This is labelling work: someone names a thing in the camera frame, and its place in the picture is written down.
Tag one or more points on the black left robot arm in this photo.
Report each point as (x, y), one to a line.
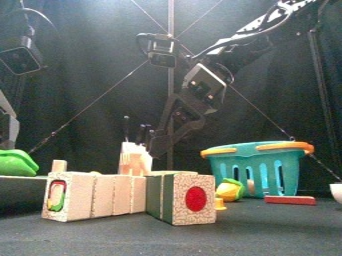
(13, 20)

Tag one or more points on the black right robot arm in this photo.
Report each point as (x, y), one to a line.
(248, 43)

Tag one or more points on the white wooden sushi slice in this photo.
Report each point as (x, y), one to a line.
(138, 194)
(102, 196)
(121, 195)

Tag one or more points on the green sushi roll, red centre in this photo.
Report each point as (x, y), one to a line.
(187, 200)

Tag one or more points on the white sushi roll, colourful filling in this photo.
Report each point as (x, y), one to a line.
(70, 196)

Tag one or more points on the green toy lettuce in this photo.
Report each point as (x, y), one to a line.
(14, 163)

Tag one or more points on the small wooden cube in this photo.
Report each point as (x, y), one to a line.
(58, 165)

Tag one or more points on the black tray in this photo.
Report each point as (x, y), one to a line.
(20, 190)

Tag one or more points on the yellow and green toy food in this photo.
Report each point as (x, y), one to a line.
(228, 190)

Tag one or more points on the small yellow toy piece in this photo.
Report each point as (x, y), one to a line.
(219, 204)

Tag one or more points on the red wooden block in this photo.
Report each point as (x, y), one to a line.
(288, 200)

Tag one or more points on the white bowl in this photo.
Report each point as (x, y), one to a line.
(336, 192)

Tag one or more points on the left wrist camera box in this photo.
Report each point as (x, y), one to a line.
(20, 60)

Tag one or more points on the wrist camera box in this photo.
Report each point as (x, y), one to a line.
(160, 51)
(20, 60)

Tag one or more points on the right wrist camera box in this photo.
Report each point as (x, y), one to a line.
(160, 51)

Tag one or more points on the vertical metal frame pole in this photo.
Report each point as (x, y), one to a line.
(171, 20)

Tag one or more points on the black side frame pole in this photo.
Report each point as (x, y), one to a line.
(317, 83)

